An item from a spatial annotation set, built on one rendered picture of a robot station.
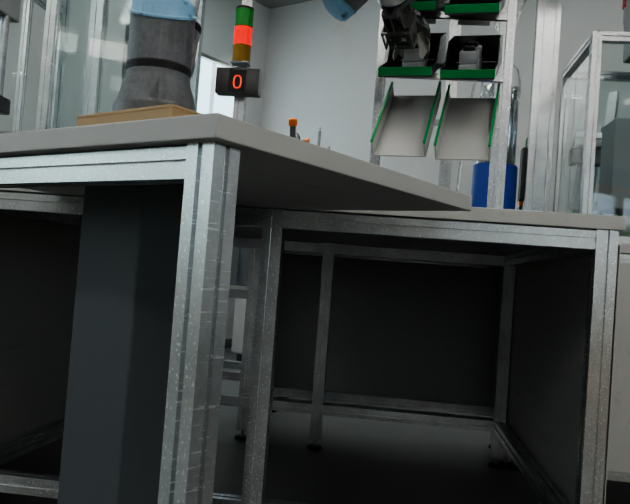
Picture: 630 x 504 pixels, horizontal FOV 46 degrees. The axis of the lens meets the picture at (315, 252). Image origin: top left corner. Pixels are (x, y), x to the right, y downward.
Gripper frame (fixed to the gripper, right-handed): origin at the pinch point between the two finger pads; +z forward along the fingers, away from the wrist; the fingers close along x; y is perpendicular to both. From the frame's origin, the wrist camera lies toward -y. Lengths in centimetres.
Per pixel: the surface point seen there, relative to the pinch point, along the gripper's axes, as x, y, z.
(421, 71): 2.9, 5.6, 0.4
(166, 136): 6, 80, -73
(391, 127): -4.9, 14.6, 11.1
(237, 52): -51, 0, 0
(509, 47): 19.0, -13.2, 12.3
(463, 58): 11.7, -0.1, 2.1
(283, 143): 16, 74, -64
